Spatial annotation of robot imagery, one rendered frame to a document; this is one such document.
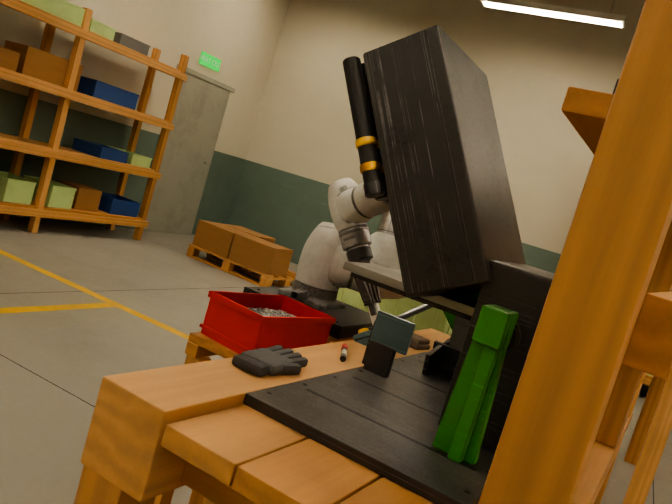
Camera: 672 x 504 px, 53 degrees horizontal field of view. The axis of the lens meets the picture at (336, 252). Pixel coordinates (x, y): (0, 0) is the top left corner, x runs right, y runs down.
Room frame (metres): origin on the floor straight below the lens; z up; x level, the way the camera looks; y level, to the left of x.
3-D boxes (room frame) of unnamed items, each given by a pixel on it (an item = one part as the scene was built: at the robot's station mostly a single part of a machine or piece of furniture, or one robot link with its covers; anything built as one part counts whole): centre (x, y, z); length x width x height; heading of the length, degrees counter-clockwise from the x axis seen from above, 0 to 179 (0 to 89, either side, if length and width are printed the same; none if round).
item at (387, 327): (1.52, -0.18, 0.97); 0.10 x 0.02 x 0.14; 62
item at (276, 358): (1.33, 0.05, 0.91); 0.20 x 0.11 x 0.03; 156
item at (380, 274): (1.50, -0.24, 1.11); 0.39 x 0.16 x 0.03; 62
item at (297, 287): (2.23, 0.04, 0.92); 0.22 x 0.18 x 0.06; 153
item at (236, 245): (7.72, 0.94, 0.22); 1.20 x 0.81 x 0.44; 60
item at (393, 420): (1.52, -0.36, 0.89); 1.10 x 0.42 x 0.02; 152
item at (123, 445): (1.65, -0.11, 0.82); 1.50 x 0.14 x 0.15; 152
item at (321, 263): (2.25, 0.02, 1.06); 0.18 x 0.16 x 0.22; 89
